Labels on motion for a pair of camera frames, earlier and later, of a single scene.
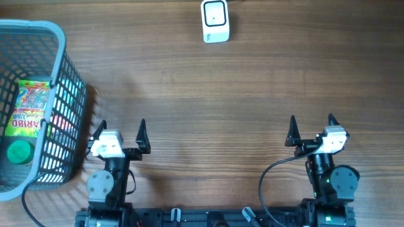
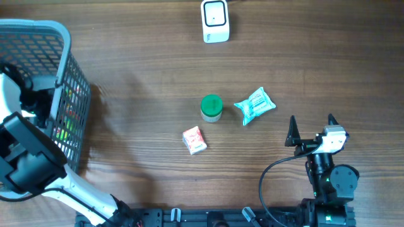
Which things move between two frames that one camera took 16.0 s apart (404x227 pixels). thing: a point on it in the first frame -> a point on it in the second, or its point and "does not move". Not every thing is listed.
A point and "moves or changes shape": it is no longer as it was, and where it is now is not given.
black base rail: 306,217 does not move
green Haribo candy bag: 32,97 -> 66,123
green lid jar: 21,152 moves or changes shape
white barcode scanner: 216,23 does not move
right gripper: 305,145 does not move
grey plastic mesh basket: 36,50 does not move
